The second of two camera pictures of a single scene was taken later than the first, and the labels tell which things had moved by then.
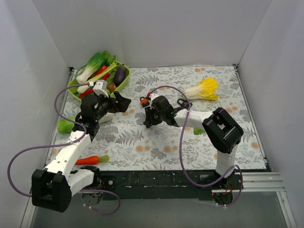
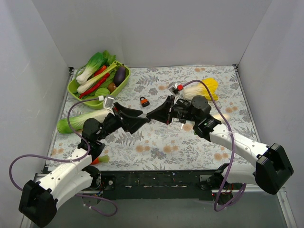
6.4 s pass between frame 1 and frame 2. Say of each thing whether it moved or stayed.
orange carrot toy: stayed
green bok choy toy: stayed
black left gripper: moved
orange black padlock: stayed
